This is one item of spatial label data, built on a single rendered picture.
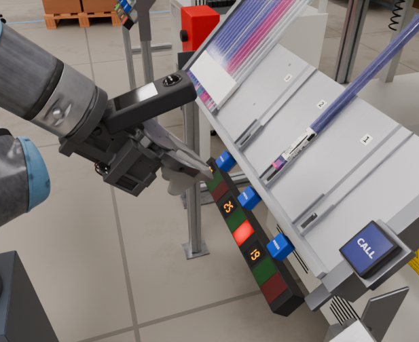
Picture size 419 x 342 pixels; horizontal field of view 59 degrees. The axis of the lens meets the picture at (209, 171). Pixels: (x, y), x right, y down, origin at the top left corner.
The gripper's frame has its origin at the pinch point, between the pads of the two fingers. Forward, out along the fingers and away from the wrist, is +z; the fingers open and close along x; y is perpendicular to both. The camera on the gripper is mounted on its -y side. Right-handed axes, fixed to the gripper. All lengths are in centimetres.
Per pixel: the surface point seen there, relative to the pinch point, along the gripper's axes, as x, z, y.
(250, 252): 7.3, 11.1, 5.3
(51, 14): -378, 18, 75
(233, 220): 0.2, 11.1, 5.2
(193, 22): -79, 16, -14
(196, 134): -49, 26, 9
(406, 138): 12.1, 9.4, -21.2
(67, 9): -378, 27, 60
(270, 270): 12.1, 11.0, 3.8
